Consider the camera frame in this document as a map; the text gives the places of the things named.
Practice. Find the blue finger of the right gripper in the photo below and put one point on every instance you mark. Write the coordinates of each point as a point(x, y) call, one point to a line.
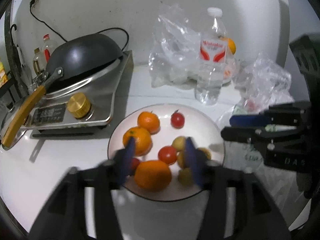
point(256, 120)
point(251, 136)

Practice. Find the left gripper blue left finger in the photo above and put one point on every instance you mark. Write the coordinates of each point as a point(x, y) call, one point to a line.
point(63, 214)

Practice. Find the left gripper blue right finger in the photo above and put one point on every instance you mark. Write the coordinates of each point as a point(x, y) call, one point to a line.
point(256, 214)

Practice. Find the yellow longan fruit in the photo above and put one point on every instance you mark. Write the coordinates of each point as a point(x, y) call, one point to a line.
point(185, 177)
point(181, 160)
point(206, 152)
point(179, 143)

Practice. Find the cherry tomato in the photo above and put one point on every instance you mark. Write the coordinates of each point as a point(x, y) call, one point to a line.
point(168, 155)
point(177, 120)
point(134, 164)

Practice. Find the mandarin orange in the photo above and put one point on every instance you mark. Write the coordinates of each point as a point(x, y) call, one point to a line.
point(153, 175)
point(149, 121)
point(143, 140)

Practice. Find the printed flat plastic bag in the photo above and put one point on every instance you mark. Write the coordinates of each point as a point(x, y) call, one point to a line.
point(280, 184)

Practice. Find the crumpled clear plastic bag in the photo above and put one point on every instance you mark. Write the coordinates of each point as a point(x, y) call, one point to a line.
point(262, 84)

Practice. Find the clear water bottle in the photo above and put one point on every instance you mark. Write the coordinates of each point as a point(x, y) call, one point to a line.
point(213, 51)

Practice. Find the large orange with stem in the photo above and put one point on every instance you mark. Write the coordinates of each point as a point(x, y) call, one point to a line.
point(231, 44)

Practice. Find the white round plate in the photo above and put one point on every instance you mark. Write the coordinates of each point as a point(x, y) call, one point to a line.
point(198, 126)

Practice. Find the clear bag over bowl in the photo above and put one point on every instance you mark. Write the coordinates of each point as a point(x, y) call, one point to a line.
point(174, 57)

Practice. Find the steel induction cooker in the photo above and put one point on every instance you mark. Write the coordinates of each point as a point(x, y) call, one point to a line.
point(82, 108)

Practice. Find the dark vertical pipe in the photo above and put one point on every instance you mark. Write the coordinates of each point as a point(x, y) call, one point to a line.
point(12, 55)

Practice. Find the black metal rack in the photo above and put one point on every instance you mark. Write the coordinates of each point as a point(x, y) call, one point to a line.
point(7, 86)

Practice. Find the black wok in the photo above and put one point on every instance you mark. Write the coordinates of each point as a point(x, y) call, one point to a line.
point(70, 63)

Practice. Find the yellow detergent bottle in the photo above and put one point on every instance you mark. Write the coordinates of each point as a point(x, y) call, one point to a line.
point(3, 75)

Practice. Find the red label oil bottle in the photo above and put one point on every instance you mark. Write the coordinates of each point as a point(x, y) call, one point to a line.
point(48, 47)

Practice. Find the black hook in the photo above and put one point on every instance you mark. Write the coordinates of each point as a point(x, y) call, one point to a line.
point(13, 27)

